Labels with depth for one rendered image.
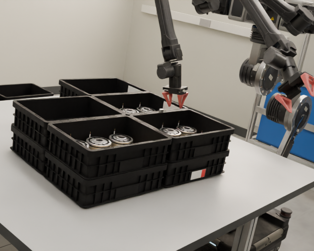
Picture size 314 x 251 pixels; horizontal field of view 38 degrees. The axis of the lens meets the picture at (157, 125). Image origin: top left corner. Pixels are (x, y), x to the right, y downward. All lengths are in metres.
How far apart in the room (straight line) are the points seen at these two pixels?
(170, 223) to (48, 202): 0.44
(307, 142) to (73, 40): 3.05
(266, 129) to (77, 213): 2.65
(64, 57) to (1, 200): 4.04
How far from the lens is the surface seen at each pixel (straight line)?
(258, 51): 2.40
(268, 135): 4.05
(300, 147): 3.93
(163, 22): 2.10
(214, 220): 1.77
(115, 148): 1.63
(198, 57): 5.48
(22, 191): 1.78
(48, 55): 5.48
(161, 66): 2.04
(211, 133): 1.99
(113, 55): 6.13
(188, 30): 5.57
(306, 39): 4.57
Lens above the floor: 1.52
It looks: 18 degrees down
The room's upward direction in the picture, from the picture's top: 10 degrees clockwise
